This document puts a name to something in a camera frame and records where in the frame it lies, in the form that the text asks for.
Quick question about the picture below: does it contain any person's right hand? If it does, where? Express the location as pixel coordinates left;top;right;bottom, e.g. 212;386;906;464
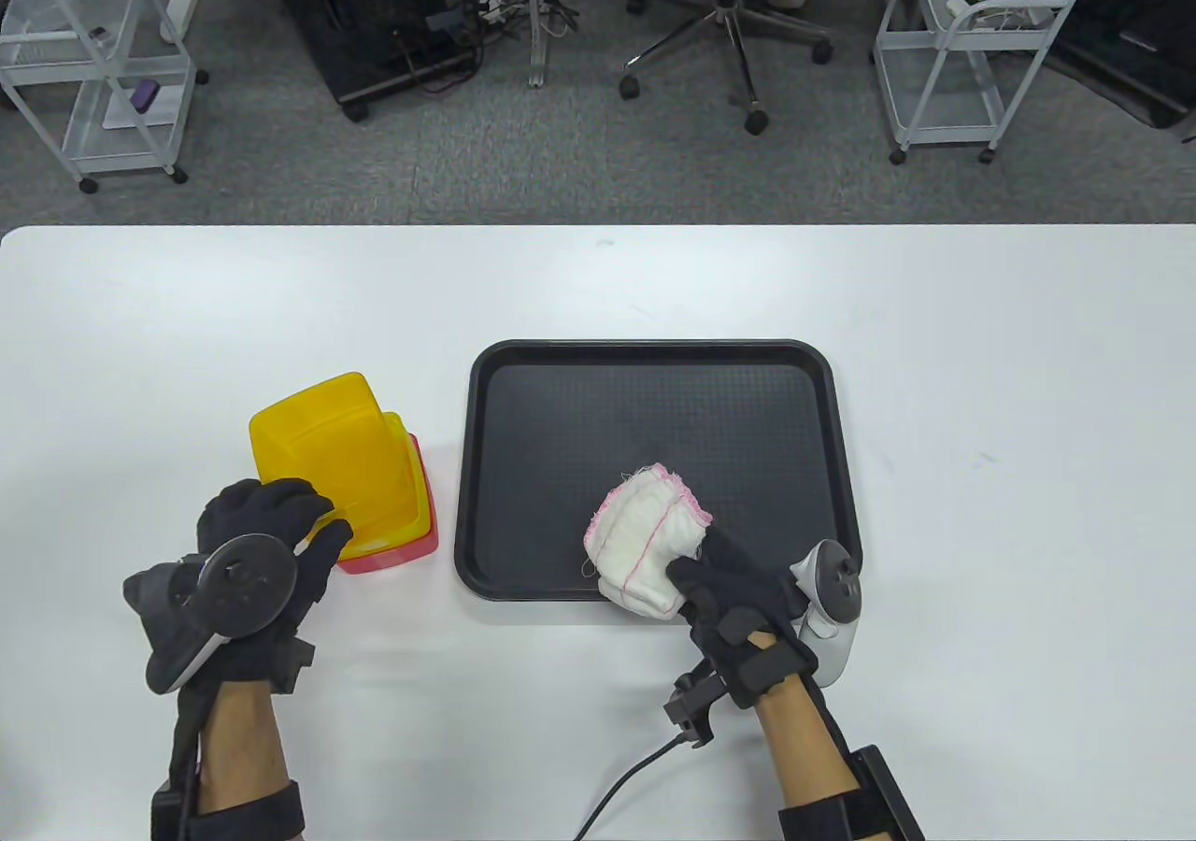
665;528;806;678

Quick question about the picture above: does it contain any person's left hand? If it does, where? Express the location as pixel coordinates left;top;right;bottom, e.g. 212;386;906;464
194;478;354;694

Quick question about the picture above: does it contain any amber yellow plastic food container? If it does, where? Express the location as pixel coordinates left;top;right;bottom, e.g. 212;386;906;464
249;372;417;543

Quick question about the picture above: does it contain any white pink dish cloth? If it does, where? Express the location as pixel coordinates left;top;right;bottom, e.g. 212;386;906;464
581;463;713;620

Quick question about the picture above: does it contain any lemon yellow plastic food container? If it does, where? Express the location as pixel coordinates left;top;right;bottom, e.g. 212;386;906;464
350;411;436;548

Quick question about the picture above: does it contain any pink plastic food container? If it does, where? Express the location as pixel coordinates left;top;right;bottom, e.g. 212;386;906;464
335;432;440;576

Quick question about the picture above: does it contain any person's left forearm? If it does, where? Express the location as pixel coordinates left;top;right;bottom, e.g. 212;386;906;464
196;677;292;814

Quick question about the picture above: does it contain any grey handheld controller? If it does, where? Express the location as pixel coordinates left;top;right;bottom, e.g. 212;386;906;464
790;539;865;690
121;535;300;694

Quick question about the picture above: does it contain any black plastic tray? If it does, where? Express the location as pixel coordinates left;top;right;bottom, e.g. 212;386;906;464
455;338;863;602

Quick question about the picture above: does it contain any black battery pack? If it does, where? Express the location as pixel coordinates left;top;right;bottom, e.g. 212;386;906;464
850;745;926;841
151;780;202;841

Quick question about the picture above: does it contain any white paper sheet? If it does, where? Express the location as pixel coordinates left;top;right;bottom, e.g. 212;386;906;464
101;84;183;130

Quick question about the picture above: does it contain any black equipment cart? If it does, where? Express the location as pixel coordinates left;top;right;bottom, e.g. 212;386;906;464
274;0;487;122

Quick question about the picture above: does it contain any clear plastic pole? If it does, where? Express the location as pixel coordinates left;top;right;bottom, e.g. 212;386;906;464
523;0;552;88

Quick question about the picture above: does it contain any black office chair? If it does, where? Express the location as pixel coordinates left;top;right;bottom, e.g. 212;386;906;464
619;0;870;136

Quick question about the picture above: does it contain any black equipment base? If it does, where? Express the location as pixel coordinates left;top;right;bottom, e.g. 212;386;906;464
1042;0;1196;132

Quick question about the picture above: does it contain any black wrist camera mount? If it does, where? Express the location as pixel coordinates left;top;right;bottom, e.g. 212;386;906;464
271;634;317;694
663;634;820;748

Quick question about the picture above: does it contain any black cable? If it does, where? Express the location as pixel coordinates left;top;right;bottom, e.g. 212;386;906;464
570;734;688;841

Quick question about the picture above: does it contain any black forearm strap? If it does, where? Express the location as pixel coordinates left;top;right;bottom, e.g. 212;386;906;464
182;780;307;841
777;790;884;841

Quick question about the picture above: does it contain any white wire utility cart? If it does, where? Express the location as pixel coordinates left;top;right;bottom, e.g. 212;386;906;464
0;0;208;194
874;0;1108;166

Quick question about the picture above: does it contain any white device with cable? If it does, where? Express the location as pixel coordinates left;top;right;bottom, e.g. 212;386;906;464
946;0;1057;31

